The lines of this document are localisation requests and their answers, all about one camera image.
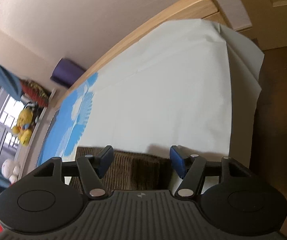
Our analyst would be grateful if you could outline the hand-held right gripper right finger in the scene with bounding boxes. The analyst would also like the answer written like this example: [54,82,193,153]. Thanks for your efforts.
[170,145,255,200]

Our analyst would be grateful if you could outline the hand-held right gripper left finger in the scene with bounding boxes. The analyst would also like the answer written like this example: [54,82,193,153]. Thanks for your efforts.
[32,145,114,200]

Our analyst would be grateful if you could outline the dark olive corduroy pants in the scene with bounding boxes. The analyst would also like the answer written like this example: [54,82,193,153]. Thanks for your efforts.
[69,147,174,196]

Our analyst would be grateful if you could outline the blue and white bed sheet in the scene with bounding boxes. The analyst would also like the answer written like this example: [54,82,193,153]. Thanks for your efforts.
[35,19,264,180]

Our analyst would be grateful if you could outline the yellow bear plush toy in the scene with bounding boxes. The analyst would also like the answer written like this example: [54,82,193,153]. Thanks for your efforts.
[12,108,34,147]

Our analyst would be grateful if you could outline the black and white plush toy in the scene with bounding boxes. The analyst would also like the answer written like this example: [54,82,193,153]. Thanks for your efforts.
[26,101,39,124]

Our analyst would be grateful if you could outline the purple bag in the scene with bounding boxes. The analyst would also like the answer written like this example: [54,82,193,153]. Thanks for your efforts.
[50,58,85,88]

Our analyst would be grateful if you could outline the red owl cushion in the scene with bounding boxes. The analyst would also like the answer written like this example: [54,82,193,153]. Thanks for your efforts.
[20,79,51,107]

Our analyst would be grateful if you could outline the blue curtain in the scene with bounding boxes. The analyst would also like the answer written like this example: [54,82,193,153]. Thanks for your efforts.
[0,52,23,101]

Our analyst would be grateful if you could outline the beige wardrobe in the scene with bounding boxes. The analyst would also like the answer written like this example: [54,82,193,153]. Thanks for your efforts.
[231,0,287,52]

